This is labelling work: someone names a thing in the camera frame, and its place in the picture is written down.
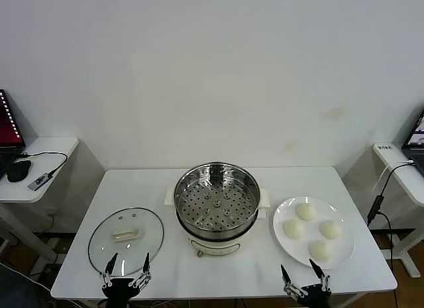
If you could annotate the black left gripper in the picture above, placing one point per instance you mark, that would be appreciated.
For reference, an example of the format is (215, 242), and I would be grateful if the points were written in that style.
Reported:
(117, 291)

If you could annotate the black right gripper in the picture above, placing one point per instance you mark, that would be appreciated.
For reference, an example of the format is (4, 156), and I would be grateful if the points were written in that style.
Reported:
(314, 298)

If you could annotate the white steamed baozi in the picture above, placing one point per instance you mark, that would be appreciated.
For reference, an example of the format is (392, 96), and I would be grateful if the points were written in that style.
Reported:
(305, 211)
(294, 229)
(330, 229)
(321, 251)

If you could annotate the stainless steel steamer basket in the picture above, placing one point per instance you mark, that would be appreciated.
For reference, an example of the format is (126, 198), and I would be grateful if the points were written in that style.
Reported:
(232, 205)

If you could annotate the white round plate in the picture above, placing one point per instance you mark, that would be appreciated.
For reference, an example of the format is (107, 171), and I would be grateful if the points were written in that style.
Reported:
(341, 251)

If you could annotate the cream electric cooker pot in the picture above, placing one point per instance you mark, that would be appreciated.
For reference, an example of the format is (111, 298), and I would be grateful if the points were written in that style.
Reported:
(215, 245)

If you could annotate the person's dark clothing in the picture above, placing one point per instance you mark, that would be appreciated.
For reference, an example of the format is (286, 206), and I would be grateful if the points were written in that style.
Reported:
(13, 288)

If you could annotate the white side desk with label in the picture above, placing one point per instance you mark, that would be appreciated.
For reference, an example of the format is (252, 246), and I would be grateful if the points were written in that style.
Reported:
(407, 185)

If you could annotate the black computer mouse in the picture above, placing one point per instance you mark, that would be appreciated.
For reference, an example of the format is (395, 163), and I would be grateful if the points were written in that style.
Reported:
(19, 170)

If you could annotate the small printed desk label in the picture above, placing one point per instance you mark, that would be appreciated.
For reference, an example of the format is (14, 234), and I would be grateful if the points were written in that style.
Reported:
(384, 147)

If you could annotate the grey laptop with pale screen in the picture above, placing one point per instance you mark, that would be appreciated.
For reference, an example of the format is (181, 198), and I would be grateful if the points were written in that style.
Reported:
(415, 149)

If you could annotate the laptop with dark red screen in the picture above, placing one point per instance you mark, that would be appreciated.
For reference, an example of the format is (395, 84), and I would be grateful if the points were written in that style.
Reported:
(8, 122)

